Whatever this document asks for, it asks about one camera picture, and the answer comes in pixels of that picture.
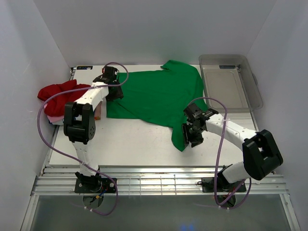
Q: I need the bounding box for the green t shirt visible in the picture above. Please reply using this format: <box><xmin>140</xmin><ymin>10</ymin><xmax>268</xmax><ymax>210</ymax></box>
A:
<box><xmin>106</xmin><ymin>60</ymin><xmax>208</xmax><ymax>152</ymax></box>

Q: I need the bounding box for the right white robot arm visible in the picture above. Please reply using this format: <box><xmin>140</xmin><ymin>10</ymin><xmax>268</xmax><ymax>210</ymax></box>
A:
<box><xmin>182</xmin><ymin>103</ymin><xmax>283</xmax><ymax>190</ymax></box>

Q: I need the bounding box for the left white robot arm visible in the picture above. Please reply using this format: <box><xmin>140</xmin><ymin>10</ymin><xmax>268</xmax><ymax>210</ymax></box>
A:
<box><xmin>64</xmin><ymin>66</ymin><xmax>123</xmax><ymax>192</ymax></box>

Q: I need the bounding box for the blue label sticker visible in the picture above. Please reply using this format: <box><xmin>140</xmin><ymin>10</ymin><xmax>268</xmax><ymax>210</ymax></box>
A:
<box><xmin>76</xmin><ymin>65</ymin><xmax>93</xmax><ymax>70</ymax></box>

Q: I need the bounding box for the grey plastic bin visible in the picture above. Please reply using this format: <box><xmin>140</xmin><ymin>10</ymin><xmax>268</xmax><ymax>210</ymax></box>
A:
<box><xmin>199</xmin><ymin>54</ymin><xmax>263</xmax><ymax>113</ymax></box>

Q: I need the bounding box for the red t shirt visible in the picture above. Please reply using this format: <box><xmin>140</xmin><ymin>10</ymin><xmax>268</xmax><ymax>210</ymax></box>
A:
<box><xmin>38</xmin><ymin>79</ymin><xmax>90</xmax><ymax>117</ymax></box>

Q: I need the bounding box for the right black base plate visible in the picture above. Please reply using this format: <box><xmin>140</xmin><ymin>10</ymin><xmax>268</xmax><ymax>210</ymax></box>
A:
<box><xmin>197</xmin><ymin>177</ymin><xmax>246</xmax><ymax>193</ymax></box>

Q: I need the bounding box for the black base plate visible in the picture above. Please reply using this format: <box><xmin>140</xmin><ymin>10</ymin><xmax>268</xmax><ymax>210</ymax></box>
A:
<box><xmin>197</xmin><ymin>177</ymin><xmax>246</xmax><ymax>193</ymax></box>
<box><xmin>74</xmin><ymin>178</ymin><xmax>116</xmax><ymax>194</ymax></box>

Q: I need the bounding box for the aluminium frame rail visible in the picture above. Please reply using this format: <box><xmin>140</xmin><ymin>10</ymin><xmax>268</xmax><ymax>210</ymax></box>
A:
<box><xmin>30</xmin><ymin>166</ymin><xmax>289</xmax><ymax>197</ymax></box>

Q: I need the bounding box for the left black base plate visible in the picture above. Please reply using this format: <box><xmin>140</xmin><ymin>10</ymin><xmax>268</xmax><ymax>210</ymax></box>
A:
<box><xmin>74</xmin><ymin>178</ymin><xmax>116</xmax><ymax>194</ymax></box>

